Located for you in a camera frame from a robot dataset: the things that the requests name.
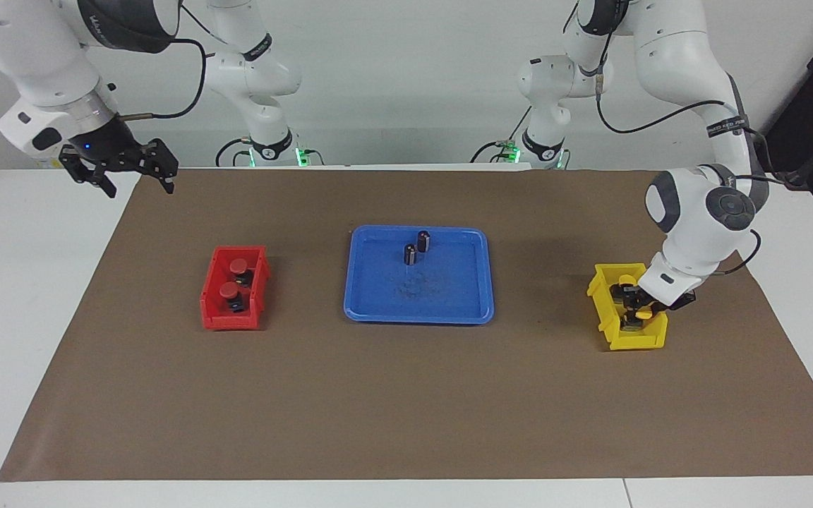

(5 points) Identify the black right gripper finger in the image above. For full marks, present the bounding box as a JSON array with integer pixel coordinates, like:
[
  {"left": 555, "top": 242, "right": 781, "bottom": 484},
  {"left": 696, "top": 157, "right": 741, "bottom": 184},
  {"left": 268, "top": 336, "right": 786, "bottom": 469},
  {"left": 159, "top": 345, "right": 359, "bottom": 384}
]
[
  {"left": 140, "top": 138, "right": 180, "bottom": 195},
  {"left": 59, "top": 145, "right": 118, "bottom": 199}
]

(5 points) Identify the yellow plastic storage bin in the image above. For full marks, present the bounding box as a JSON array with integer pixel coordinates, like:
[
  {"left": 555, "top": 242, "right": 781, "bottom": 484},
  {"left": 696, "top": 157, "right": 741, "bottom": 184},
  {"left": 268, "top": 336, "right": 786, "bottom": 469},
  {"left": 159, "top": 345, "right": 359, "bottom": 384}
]
[{"left": 586, "top": 262, "right": 668, "bottom": 351}]

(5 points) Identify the red plastic storage bin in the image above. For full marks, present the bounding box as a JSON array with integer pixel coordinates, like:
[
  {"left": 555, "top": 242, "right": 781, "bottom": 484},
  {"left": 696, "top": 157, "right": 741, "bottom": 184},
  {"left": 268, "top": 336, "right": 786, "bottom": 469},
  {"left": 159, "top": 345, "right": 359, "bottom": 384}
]
[{"left": 200, "top": 245, "right": 270, "bottom": 331}]

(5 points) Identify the blue plastic tray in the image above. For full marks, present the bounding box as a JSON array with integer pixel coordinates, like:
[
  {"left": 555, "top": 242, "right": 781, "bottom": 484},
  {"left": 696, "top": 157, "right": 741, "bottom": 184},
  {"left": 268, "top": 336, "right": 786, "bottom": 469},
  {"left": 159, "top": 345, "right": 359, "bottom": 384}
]
[{"left": 343, "top": 224, "right": 496, "bottom": 325}]

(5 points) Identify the brown paper table mat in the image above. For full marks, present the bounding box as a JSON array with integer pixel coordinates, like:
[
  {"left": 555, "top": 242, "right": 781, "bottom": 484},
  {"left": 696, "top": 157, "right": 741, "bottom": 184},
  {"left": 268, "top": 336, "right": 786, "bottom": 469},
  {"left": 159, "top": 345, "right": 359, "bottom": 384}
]
[{"left": 0, "top": 168, "right": 813, "bottom": 483}]

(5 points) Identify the black base cable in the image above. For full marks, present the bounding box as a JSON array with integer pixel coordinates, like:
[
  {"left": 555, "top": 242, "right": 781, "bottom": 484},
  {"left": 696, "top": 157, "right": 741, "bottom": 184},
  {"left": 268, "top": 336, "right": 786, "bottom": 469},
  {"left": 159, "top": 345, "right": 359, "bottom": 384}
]
[
  {"left": 215, "top": 136, "right": 255, "bottom": 169},
  {"left": 472, "top": 106, "right": 534, "bottom": 164}
]

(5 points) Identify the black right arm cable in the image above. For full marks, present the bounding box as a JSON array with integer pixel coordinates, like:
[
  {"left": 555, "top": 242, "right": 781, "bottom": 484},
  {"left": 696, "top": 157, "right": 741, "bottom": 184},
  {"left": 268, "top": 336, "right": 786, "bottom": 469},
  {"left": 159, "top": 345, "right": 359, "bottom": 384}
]
[{"left": 116, "top": 35, "right": 208, "bottom": 121}]

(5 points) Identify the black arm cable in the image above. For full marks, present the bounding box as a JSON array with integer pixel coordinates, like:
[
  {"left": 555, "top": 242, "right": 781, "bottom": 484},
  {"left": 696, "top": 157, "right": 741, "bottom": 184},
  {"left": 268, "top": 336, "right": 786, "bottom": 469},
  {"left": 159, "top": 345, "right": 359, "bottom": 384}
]
[
  {"left": 594, "top": 32, "right": 767, "bottom": 276},
  {"left": 116, "top": 35, "right": 208, "bottom": 121}
]

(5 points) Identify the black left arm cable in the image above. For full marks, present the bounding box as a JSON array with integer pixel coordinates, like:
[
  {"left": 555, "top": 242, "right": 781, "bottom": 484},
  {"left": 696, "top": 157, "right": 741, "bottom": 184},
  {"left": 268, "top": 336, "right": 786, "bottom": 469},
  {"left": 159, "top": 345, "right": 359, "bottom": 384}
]
[{"left": 594, "top": 32, "right": 767, "bottom": 276}]

